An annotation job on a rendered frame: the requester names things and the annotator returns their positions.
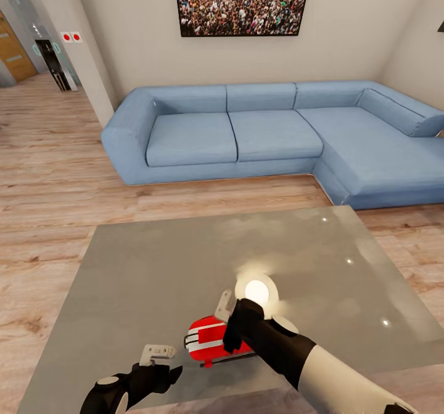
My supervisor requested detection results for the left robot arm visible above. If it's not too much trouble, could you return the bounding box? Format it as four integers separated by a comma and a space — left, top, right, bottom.
80, 344, 183, 414

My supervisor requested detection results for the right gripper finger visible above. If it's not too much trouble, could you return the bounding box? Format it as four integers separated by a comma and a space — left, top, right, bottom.
224, 344, 234, 354

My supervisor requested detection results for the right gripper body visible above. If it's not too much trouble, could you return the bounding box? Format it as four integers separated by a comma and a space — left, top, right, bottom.
223, 320, 242, 350

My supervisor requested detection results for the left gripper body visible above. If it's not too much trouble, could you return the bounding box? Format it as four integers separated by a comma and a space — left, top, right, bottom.
132, 362, 170, 401

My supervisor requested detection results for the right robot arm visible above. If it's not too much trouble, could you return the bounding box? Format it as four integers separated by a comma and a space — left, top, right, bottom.
214, 289, 420, 414

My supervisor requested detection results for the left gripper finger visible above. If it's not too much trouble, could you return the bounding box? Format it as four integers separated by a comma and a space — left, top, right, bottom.
168, 365, 183, 387

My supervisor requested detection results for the radio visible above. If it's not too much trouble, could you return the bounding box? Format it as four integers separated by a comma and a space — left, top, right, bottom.
184, 315, 257, 368

